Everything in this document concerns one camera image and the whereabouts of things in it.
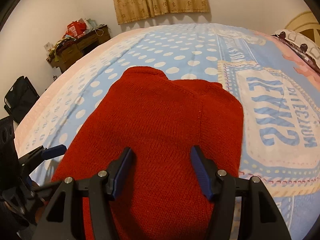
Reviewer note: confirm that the white purple patterned pillow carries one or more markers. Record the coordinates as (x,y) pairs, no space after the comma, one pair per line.
(300,42)

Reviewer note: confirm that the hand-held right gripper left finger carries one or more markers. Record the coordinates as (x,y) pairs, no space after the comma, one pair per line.
(122,170)

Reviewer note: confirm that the beige brown round headboard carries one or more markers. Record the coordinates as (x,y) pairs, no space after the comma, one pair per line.
(303,21)

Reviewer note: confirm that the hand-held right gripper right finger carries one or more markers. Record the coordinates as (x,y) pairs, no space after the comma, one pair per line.
(200,170)

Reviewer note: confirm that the bed with pink blue sheet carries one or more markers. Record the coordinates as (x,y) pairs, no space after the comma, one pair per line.
(175,45)

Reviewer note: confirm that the black bag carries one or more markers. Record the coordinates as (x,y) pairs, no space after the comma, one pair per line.
(21,100)

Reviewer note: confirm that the pink ruffled cloth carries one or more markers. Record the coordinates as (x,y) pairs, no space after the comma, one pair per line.
(306,67)

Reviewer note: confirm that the red knitted sweater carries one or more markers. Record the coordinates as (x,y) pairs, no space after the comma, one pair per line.
(160,120)

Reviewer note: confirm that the pale green bag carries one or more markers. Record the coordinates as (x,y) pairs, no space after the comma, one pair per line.
(90,24)

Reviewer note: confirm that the brown wooden desk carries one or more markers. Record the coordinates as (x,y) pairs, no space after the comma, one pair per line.
(82,45)

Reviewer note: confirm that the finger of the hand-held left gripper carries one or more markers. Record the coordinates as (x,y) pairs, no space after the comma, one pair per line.
(53,151)

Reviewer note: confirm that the pile of colourful clothes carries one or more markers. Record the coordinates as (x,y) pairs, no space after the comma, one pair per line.
(61,47)

